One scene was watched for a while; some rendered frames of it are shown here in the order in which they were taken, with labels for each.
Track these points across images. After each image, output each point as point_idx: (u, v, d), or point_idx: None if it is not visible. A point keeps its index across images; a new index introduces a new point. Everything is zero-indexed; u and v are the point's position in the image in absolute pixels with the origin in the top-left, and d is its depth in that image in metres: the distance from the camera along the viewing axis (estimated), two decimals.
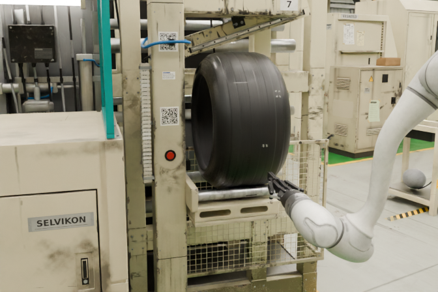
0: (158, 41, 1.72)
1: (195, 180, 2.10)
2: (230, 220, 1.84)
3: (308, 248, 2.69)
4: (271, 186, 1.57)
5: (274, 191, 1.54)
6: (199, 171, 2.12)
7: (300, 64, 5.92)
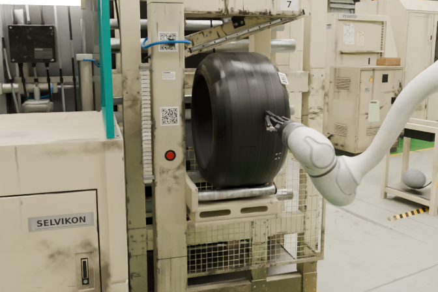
0: (158, 41, 1.72)
1: None
2: (230, 220, 1.84)
3: (308, 248, 2.69)
4: (268, 120, 1.57)
5: (270, 124, 1.54)
6: (200, 176, 2.10)
7: (300, 64, 5.92)
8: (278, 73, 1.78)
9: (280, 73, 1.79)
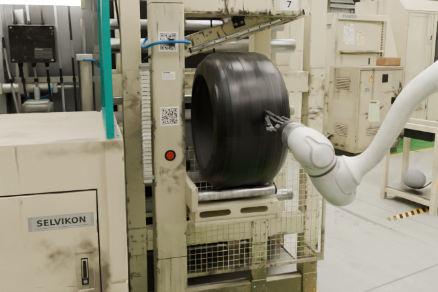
0: (158, 41, 1.72)
1: (194, 171, 2.12)
2: (230, 220, 1.84)
3: (308, 248, 2.69)
4: (268, 120, 1.57)
5: (270, 124, 1.54)
6: (199, 180, 2.12)
7: (300, 64, 5.92)
8: None
9: None
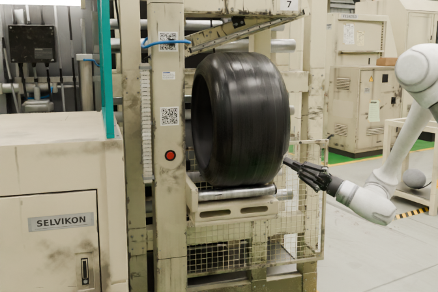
0: (158, 41, 1.72)
1: (195, 171, 2.11)
2: (230, 220, 1.84)
3: (308, 248, 2.69)
4: (307, 183, 1.78)
5: (315, 188, 1.77)
6: None
7: (300, 64, 5.92)
8: (283, 158, 1.78)
9: (284, 156, 1.79)
